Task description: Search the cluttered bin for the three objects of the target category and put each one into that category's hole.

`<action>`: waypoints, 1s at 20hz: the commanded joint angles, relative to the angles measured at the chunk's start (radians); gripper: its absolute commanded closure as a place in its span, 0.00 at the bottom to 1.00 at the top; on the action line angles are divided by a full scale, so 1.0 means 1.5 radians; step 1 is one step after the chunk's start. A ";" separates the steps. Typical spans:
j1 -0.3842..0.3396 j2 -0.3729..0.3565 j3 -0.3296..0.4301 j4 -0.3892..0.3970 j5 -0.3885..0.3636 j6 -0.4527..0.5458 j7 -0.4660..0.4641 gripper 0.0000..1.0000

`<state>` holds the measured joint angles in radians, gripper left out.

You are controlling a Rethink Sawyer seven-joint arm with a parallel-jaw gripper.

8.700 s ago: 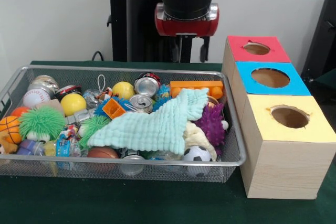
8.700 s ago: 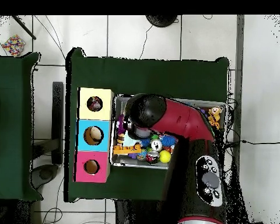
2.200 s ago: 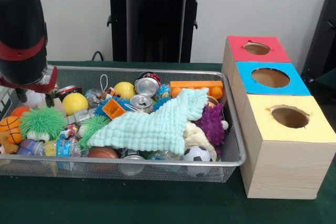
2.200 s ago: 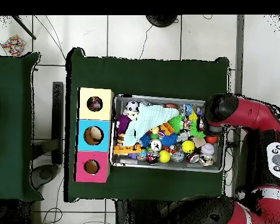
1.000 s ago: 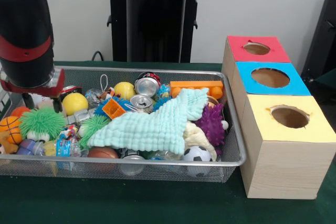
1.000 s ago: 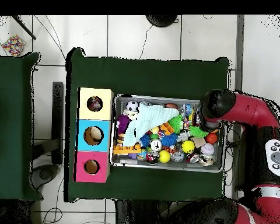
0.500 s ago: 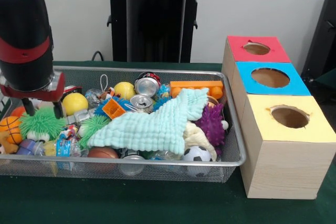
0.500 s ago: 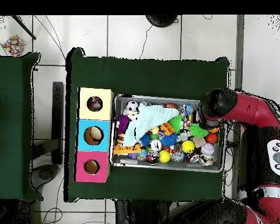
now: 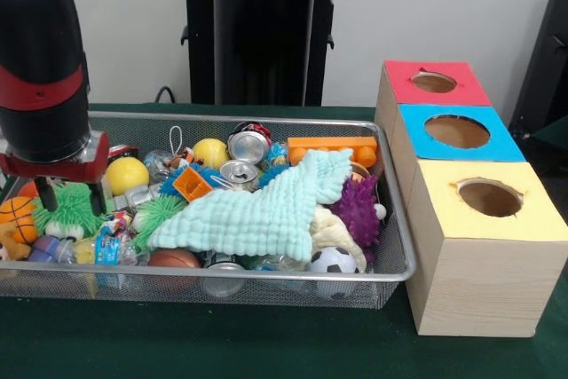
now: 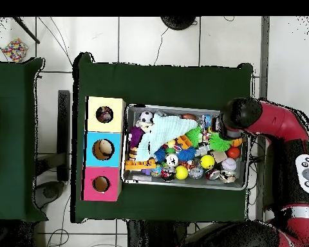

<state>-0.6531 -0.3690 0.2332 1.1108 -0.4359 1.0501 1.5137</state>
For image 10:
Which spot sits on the mint green cloth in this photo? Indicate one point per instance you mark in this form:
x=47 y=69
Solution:
x=164 y=131

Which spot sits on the colourful patterned cloth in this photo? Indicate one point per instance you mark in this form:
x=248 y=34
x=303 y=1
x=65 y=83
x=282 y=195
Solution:
x=15 y=50
x=104 y=114

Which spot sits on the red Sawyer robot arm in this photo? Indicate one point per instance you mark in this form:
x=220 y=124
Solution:
x=278 y=121

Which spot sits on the silver mesh bin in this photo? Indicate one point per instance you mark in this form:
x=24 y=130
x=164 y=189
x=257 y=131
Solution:
x=149 y=180

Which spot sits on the wooden box with three holes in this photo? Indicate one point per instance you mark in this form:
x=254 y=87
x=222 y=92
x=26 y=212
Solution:
x=91 y=123

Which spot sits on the purple spiky toy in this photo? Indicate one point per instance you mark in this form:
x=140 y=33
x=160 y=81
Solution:
x=135 y=136

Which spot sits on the small soccer ball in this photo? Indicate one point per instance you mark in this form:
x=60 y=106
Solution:
x=146 y=117

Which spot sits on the blue spiky ball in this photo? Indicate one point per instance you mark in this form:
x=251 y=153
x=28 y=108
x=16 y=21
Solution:
x=186 y=153

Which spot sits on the green spiky ball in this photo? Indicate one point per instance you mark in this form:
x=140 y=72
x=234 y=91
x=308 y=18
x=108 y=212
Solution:
x=195 y=136

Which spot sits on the yellow ball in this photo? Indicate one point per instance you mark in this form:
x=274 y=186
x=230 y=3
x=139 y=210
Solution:
x=181 y=172
x=207 y=162

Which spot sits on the green spiky toy with eyes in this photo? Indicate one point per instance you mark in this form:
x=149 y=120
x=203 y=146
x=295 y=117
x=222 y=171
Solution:
x=219 y=142

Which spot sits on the black round object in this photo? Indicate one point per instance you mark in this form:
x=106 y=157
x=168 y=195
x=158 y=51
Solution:
x=179 y=22

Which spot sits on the grey rounded object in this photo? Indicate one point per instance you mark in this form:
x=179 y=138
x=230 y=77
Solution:
x=49 y=193

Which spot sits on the black rod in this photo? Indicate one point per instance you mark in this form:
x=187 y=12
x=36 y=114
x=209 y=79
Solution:
x=25 y=29

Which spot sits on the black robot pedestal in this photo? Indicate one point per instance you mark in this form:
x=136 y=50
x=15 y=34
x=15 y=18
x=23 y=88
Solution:
x=144 y=236

